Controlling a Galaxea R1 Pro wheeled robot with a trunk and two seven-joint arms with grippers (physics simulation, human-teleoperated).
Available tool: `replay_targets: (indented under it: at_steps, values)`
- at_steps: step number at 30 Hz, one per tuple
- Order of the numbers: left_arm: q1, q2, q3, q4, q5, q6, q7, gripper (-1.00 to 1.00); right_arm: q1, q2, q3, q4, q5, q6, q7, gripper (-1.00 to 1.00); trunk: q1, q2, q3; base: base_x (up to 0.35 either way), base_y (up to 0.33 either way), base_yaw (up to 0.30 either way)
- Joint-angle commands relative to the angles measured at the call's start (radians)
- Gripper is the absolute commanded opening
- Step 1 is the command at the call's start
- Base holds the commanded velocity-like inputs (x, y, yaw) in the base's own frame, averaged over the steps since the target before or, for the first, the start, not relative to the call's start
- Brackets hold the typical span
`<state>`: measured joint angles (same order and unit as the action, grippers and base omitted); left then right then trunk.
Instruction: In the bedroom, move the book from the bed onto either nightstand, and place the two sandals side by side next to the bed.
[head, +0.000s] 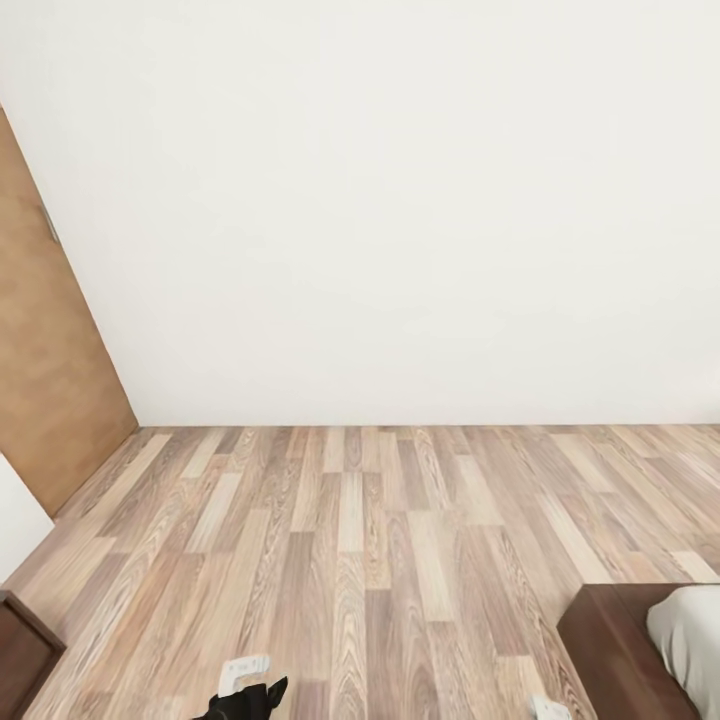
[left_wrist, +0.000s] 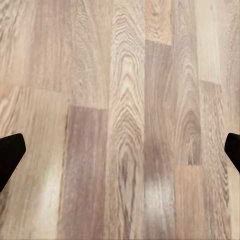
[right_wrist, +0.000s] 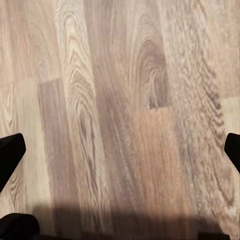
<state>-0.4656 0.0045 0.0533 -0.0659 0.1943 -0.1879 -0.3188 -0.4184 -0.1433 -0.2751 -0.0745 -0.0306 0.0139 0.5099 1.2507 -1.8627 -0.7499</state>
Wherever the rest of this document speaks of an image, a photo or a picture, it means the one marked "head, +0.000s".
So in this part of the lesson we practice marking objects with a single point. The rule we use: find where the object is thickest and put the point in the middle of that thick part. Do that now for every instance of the bed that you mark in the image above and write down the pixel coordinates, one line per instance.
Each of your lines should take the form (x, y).
(647, 651)

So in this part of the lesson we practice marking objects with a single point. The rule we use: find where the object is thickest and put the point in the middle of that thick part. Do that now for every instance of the bench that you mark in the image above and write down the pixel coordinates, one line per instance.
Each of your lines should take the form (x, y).
(29, 651)

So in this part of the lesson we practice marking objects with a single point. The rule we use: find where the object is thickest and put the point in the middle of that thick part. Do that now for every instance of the sliding door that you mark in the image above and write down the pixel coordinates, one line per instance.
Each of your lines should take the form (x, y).
(63, 408)

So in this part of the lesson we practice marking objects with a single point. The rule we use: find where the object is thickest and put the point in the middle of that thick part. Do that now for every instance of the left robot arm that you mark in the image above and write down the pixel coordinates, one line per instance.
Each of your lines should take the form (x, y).
(235, 702)

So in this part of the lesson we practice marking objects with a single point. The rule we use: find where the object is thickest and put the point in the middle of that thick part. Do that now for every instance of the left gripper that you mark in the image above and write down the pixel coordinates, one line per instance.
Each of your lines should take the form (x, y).
(254, 702)

